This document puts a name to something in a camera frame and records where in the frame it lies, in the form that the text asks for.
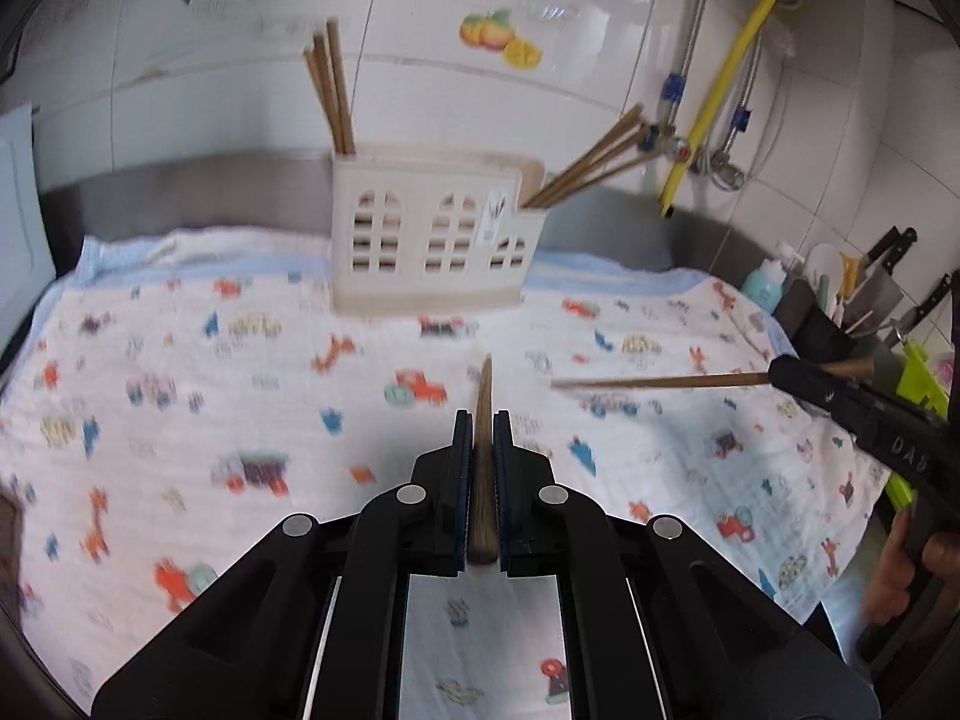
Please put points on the black knife rack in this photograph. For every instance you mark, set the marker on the black knife rack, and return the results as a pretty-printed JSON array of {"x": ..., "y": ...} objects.
[{"x": 821, "y": 334}]

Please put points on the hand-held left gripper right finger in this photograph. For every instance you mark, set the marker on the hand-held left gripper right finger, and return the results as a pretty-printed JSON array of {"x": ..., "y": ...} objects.
[{"x": 502, "y": 495}]

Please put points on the green cutting board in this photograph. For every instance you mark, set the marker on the green cutting board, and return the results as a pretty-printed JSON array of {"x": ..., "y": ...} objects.
[{"x": 919, "y": 382}]

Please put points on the light blue bottle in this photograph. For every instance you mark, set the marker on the light blue bottle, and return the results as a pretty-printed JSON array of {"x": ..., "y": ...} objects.
[{"x": 765, "y": 285}]

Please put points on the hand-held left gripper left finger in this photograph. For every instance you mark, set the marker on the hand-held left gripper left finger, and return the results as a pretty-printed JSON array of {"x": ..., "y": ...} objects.
[{"x": 463, "y": 495}]

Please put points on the yellow utensil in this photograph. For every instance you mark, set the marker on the yellow utensil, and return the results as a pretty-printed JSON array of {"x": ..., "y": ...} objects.
[{"x": 849, "y": 277}]

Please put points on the white appliance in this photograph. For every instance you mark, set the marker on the white appliance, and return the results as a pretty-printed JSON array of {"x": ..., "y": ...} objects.
[{"x": 22, "y": 217}]

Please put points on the kitchen cleaver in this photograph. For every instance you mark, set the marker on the kitchen cleaver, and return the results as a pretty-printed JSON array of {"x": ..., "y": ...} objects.
[{"x": 881, "y": 285}]

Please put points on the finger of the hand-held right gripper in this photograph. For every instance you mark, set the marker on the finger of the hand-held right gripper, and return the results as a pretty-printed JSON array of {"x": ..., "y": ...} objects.
[{"x": 814, "y": 386}]

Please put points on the white spatula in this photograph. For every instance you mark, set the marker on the white spatula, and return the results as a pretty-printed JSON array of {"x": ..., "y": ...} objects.
[{"x": 821, "y": 266}]

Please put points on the wooden chopstick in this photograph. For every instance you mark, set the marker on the wooden chopstick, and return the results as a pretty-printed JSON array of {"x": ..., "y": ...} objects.
[
  {"x": 484, "y": 465},
  {"x": 600, "y": 167},
  {"x": 585, "y": 157},
  {"x": 341, "y": 82},
  {"x": 324, "y": 105},
  {"x": 607, "y": 174},
  {"x": 592, "y": 161},
  {"x": 332, "y": 90},
  {"x": 675, "y": 382}
]

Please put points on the person's right hand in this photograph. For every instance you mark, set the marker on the person's right hand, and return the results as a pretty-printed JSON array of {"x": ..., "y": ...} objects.
[{"x": 889, "y": 577}]

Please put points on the white plastic chopstick holder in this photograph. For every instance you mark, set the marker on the white plastic chopstick holder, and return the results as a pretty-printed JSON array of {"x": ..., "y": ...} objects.
[{"x": 427, "y": 240}]

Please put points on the printed blanket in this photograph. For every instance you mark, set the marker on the printed blanket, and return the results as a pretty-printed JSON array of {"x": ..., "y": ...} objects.
[{"x": 225, "y": 390}]

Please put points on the wall water valve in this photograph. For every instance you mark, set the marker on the wall water valve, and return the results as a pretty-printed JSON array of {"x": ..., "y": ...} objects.
[
  {"x": 726, "y": 171},
  {"x": 667, "y": 141}
]

